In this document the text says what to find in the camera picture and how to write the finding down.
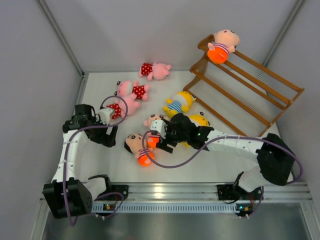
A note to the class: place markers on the pink pig doll back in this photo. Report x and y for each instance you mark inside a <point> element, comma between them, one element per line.
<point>157,71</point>

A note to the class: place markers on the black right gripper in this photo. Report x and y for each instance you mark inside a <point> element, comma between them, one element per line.
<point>163,143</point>

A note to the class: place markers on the large boy doll orange shorts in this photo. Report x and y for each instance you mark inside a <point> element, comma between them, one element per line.
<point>225,42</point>

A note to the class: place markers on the boy doll orange shorts front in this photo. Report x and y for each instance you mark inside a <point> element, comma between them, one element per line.
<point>135,145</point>

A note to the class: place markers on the pink pig doll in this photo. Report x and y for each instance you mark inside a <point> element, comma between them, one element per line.
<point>157,71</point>
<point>129,105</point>

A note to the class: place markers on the aluminium mounting rail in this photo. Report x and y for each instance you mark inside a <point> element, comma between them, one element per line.
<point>209,192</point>

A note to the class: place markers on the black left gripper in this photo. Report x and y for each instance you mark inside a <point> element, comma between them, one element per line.
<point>107,140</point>

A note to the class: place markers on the grey slotted cable duct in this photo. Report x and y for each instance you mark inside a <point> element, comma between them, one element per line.
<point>130,207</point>

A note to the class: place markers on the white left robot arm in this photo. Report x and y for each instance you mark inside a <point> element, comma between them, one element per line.
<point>66,195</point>

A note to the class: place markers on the yellow doll blue striped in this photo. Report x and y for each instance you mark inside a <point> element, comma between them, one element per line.
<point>198,120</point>
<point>179,103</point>

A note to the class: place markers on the pink pig doll front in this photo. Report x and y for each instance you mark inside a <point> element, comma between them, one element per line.
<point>129,105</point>

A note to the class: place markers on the yellow doll blue striped front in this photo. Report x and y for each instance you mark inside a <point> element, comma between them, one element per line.
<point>198,120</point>

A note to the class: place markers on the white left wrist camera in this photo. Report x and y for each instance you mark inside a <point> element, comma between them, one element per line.
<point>105,115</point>

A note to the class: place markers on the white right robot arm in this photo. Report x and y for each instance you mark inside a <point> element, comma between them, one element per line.
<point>274,158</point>

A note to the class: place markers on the brown wooden toy shelf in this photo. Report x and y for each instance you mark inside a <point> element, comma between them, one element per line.
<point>246,96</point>

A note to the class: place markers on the pink pig doll facing up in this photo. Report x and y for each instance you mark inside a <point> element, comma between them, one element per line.
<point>128,87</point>

